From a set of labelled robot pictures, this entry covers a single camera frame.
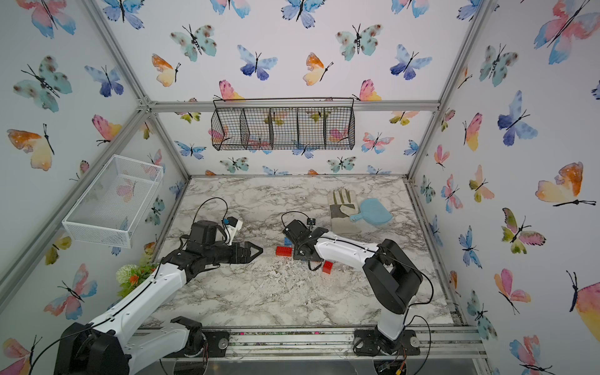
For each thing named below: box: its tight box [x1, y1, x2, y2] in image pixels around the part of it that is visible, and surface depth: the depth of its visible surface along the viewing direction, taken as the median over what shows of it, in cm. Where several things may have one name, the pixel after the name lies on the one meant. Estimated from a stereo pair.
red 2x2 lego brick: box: [322, 260, 333, 275], surface depth 90 cm
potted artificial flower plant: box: [115, 253, 158, 298], surface depth 73 cm
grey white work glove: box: [327, 188, 362, 236], surface depth 110 cm
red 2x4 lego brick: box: [275, 246, 293, 258], surface depth 95 cm
